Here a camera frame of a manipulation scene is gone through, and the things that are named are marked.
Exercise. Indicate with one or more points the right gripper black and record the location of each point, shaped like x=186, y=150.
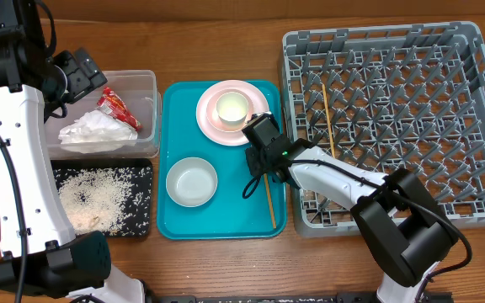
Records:
x=256, y=158

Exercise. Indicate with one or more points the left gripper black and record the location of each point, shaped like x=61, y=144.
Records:
x=85, y=74

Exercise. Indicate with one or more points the wooden chopstick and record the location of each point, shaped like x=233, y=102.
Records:
x=327, y=113
x=270, y=201

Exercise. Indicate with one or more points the red snack wrapper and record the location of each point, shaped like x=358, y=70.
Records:
x=112, y=105

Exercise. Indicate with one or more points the white tissue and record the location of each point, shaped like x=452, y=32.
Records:
x=96, y=132

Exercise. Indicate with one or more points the cream cup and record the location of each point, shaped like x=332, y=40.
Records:
x=232, y=110

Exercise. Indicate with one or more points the grey bowl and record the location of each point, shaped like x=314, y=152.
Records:
x=191, y=182

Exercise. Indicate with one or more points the white rice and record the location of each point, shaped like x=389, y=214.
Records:
x=95, y=202

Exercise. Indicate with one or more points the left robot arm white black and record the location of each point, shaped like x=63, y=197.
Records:
x=41, y=255

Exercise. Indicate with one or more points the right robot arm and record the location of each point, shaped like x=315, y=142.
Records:
x=406, y=231

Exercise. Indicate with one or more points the grey dishwasher rack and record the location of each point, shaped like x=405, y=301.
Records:
x=409, y=96

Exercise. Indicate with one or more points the clear plastic bin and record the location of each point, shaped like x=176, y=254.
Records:
x=138, y=90

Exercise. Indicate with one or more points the pink bowl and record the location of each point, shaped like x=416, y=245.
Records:
x=212, y=114

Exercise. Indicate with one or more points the pink plate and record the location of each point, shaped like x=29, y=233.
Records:
x=260, y=105

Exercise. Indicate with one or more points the teal serving tray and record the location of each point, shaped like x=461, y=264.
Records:
x=227, y=214

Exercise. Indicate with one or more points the black tray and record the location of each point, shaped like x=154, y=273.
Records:
x=145, y=168

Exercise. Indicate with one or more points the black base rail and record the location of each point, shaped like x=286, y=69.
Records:
x=344, y=297

